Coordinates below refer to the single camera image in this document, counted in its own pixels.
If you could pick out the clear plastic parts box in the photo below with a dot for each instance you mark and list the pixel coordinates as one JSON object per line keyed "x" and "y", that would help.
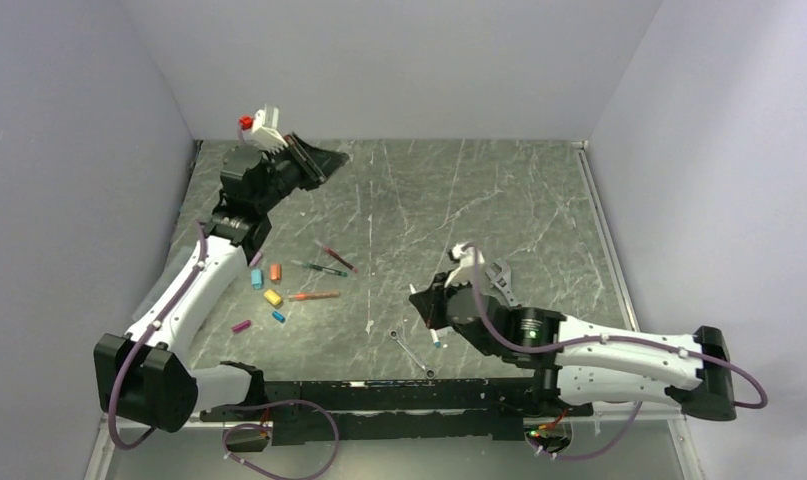
{"x": 155, "y": 292}

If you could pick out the aluminium side rail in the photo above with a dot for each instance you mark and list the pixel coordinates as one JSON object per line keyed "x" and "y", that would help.
{"x": 580, "y": 150}

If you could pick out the green marker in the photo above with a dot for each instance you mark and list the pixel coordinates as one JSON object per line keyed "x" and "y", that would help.
{"x": 319, "y": 268}

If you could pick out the magenta marker cap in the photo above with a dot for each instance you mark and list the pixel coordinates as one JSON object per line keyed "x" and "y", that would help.
{"x": 242, "y": 326}

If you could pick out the blue highlighter cap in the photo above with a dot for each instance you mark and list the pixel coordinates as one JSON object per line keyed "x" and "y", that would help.
{"x": 256, "y": 279}

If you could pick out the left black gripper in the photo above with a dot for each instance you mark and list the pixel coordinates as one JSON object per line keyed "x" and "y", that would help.
{"x": 319, "y": 163}

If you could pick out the orange marker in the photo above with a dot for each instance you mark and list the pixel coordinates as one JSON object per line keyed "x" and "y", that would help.
{"x": 307, "y": 296}

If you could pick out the yellow highlighter cap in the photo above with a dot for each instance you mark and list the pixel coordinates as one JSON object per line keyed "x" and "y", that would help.
{"x": 273, "y": 298}

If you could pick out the blue capped white marker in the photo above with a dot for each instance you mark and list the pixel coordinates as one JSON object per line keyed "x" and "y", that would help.
{"x": 435, "y": 338}

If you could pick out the dark red marker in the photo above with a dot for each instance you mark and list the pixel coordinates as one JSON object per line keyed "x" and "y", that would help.
{"x": 335, "y": 255}

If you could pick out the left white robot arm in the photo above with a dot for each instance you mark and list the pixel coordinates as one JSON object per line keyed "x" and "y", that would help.
{"x": 142, "y": 375}

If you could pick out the pink highlighter cap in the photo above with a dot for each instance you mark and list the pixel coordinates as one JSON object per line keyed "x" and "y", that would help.
{"x": 256, "y": 259}

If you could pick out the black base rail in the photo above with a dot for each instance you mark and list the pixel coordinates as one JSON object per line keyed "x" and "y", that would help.
{"x": 308, "y": 411}

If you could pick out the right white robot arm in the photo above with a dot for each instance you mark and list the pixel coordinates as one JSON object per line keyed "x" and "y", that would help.
{"x": 578, "y": 362}

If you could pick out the orange highlighter cap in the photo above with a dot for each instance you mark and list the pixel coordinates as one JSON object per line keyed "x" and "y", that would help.
{"x": 275, "y": 273}

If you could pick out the silver ratchet wrench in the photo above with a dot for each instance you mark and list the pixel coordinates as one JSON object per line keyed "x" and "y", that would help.
{"x": 427, "y": 371}

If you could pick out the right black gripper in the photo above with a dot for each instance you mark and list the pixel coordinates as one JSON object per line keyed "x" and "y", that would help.
{"x": 431, "y": 300}

